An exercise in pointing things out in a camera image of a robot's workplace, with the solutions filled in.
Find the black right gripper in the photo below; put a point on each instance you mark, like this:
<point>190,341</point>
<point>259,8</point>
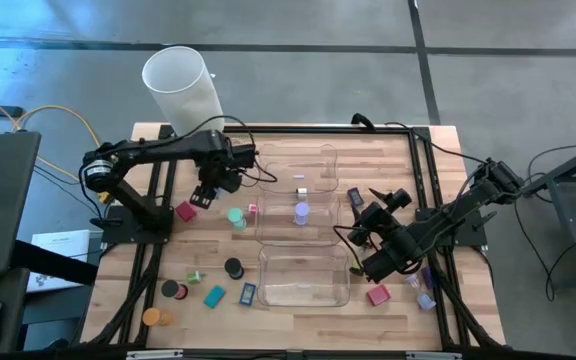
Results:
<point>383,220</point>

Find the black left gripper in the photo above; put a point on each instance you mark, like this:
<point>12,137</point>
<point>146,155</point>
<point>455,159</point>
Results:
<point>218,172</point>

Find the teal sand timer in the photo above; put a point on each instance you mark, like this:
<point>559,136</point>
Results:
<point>236,215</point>

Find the black yellow sand timer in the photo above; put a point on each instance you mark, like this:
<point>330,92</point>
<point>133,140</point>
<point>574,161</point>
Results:
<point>356,271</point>

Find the purple sand timer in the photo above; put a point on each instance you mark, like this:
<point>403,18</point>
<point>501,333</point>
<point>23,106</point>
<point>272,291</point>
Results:
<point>302,209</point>
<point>425,302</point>

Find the white charger cube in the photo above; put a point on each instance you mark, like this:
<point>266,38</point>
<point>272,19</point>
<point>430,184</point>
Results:
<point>302,191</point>

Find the clear plastic bin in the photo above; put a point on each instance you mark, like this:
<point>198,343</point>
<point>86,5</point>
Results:
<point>318,160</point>
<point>303,280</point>
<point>278,232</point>

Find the red charger cube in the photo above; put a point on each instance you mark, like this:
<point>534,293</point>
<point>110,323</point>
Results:
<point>185,211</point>
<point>378,295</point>

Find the blue rectangular block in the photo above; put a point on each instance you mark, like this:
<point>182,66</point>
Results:
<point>428,278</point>

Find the blue digital clock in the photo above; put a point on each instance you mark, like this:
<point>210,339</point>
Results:
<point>247,294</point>

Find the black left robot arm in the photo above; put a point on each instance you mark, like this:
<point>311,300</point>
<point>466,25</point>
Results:
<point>168,147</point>

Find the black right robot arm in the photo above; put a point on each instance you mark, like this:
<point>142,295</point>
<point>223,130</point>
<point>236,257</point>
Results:
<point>448,217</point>

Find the pink small plug charger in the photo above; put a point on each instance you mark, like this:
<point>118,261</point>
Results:
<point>253,209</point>

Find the black blue sand timer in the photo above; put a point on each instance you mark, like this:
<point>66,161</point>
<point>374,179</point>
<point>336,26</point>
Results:
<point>233,266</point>

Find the teal rectangular block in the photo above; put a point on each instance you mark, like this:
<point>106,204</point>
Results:
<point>214,297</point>

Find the white table lamp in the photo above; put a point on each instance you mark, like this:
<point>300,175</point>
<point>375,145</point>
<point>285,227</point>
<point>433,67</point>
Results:
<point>183,90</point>

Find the black red sand timer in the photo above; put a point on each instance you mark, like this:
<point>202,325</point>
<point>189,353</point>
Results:
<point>170,288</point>

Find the orange sand timer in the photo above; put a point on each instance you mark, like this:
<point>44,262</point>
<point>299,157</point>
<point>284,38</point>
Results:
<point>151,317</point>

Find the white paper booklet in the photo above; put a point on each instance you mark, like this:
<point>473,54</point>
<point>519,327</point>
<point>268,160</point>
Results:
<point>63,242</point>

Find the black side table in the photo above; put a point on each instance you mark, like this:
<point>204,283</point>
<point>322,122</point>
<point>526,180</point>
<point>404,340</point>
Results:
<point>568,167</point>

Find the black aluminium table frame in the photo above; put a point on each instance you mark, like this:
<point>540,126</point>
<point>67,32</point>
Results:
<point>293,129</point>

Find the silver metal bracket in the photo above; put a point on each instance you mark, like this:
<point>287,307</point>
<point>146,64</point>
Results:
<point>154,354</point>
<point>433,356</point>

